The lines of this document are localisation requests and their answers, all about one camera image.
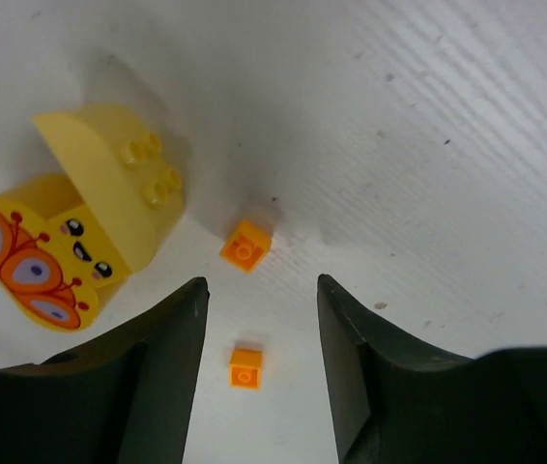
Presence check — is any small orange lego cube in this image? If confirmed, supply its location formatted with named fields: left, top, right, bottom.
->
left=219, top=219, right=272, bottom=274
left=229, top=348, right=264, bottom=390

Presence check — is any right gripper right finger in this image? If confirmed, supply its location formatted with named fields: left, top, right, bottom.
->
left=317, top=275, right=547, bottom=463

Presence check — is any yellow round lego with sticker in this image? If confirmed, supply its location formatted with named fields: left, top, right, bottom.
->
left=0, top=103, right=184, bottom=333

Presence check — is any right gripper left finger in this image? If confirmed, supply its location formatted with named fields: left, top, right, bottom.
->
left=0, top=277, right=209, bottom=463

